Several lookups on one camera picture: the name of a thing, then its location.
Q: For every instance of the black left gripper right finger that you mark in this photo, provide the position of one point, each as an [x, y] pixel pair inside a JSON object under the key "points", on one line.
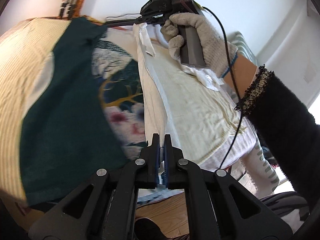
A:
{"points": [[173, 178]]}

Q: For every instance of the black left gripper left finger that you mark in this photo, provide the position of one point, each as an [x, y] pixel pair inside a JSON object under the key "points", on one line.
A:
{"points": [[148, 174]]}

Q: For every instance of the white shirt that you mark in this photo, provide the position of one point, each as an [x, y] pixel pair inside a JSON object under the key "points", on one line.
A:
{"points": [[201, 122]]}

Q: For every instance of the right forearm in black sleeve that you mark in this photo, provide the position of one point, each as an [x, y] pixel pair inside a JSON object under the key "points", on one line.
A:
{"points": [[283, 121]]}

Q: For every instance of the right hand in grey glove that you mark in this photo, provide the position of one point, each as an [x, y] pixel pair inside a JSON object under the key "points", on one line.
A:
{"points": [[219, 55]]}

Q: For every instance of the striped yellow bed cover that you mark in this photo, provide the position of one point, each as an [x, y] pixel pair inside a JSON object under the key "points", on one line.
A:
{"points": [[24, 49]]}

